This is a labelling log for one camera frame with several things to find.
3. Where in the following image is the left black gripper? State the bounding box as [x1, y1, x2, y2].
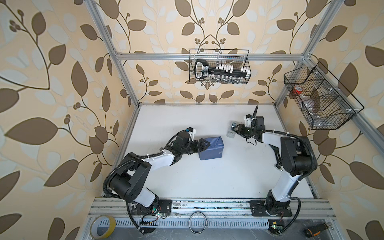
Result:
[181, 138, 211, 156]

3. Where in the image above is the blue wrapping paper sheet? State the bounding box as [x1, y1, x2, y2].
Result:
[199, 137, 224, 161]

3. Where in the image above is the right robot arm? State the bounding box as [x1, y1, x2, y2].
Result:
[231, 115, 316, 211]

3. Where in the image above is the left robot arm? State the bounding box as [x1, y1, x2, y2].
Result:
[103, 128, 211, 213]

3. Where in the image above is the black socket set holder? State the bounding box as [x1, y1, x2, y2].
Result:
[192, 60, 251, 81]

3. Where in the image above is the yellow tape roll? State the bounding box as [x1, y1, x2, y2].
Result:
[90, 215, 117, 240]

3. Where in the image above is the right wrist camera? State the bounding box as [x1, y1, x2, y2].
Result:
[244, 114, 256, 129]

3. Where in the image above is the back wire basket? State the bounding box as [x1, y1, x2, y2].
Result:
[189, 48, 252, 85]

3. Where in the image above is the wire basket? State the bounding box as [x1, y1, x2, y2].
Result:
[189, 48, 252, 85]
[284, 62, 364, 130]

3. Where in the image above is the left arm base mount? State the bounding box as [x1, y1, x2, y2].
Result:
[131, 199, 173, 217]

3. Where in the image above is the grey cable loop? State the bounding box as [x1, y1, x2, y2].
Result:
[188, 211, 208, 235]

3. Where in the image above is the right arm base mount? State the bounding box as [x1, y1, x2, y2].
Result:
[249, 200, 293, 218]

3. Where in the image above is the right wire basket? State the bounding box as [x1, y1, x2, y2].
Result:
[284, 62, 364, 130]

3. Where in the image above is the orange handled screwdriver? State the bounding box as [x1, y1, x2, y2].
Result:
[303, 223, 330, 238]

